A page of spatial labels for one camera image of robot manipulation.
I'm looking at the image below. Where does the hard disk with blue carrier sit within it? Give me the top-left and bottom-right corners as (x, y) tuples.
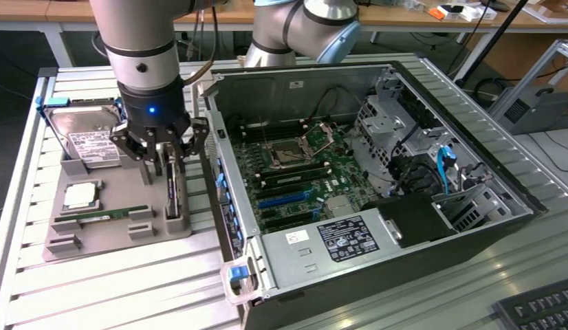
(34, 97), (130, 169)

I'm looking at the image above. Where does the green motherboard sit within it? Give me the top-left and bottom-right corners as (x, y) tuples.
(228, 118), (388, 235)

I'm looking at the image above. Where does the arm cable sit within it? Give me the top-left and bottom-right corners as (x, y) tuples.
(180, 0), (221, 85)

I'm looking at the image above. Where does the aluminium frame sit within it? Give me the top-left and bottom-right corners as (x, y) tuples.
(512, 38), (568, 100)

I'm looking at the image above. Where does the gray computer box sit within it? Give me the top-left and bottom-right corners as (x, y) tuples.
(486, 85), (568, 135)

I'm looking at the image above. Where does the open black PC case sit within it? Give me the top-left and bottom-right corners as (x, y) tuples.
(189, 60), (549, 330)

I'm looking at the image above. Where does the black wire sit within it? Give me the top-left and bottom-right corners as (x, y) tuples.
(313, 85), (362, 120)

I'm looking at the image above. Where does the orange white box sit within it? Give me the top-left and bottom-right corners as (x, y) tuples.
(428, 5), (464, 21)

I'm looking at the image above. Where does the silver drive cage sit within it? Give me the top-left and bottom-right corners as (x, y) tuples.
(354, 94), (449, 179)

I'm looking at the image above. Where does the black keyboard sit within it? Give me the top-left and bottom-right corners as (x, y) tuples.
(490, 276), (568, 330)

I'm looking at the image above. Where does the black fan shroud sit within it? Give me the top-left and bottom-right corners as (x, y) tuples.
(360, 192), (460, 250)

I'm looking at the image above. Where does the metal socket cover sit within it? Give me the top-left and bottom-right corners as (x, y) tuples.
(298, 122), (342, 155)

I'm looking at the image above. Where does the black RAM stick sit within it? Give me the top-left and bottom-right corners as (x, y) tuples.
(260, 167), (330, 189)

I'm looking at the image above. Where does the gray power supply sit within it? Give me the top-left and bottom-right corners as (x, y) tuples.
(260, 208), (404, 290)

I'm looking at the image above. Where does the black expansion slot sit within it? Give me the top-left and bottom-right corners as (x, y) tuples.
(254, 184), (310, 201)
(264, 211), (316, 232)

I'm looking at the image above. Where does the wooden desk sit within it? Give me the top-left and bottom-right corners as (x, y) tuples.
(0, 0), (257, 68)
(358, 0), (568, 82)

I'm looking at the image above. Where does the black RAM slot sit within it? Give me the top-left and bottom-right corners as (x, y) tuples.
(240, 122), (305, 135)
(256, 160), (325, 175)
(242, 129), (308, 144)

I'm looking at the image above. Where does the silver CPU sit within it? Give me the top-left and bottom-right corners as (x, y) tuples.
(62, 184), (101, 209)

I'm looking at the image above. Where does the silver chipset heatsink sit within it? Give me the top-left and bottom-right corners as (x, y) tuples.
(326, 197), (356, 217)

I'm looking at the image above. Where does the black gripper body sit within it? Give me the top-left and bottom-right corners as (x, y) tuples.
(116, 76), (193, 139)

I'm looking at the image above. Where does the green RAM stick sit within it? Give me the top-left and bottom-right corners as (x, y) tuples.
(54, 205), (149, 223)

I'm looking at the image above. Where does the black tripod pole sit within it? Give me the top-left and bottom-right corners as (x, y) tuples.
(454, 0), (530, 87)

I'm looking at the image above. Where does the CPU socket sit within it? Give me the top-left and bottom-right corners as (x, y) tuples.
(262, 139), (308, 169)

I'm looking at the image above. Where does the gray parts rack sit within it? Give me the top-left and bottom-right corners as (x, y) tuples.
(41, 137), (193, 263)

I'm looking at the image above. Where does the graphics card with metal bracket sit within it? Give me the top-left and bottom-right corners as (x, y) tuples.
(162, 144), (186, 221)

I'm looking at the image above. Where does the blue wire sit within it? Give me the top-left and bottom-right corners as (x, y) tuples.
(437, 144), (457, 195)

